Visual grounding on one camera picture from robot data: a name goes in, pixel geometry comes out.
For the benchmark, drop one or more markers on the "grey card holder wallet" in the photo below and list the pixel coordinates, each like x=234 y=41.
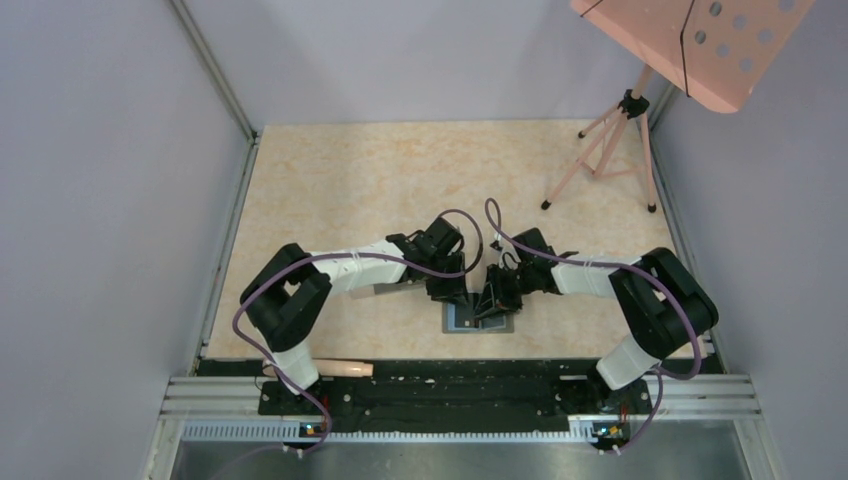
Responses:
x=502 y=324

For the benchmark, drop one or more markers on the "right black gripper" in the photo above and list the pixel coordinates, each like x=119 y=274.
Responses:
x=495 y=298

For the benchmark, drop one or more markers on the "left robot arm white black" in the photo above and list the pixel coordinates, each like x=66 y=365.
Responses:
x=284 y=300

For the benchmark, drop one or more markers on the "pink music stand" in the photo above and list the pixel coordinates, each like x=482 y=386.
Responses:
x=715 y=52

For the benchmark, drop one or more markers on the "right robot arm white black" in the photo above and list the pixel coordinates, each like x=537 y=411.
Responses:
x=663 y=305

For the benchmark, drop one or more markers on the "beige cylindrical handle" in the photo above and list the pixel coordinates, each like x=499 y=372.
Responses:
x=343 y=368

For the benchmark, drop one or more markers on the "clear plastic card box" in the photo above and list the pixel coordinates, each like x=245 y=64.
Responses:
x=383 y=289

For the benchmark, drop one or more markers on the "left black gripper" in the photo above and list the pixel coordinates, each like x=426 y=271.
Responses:
x=453 y=291

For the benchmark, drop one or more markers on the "black VIP card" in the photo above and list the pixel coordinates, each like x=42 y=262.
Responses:
x=459 y=319

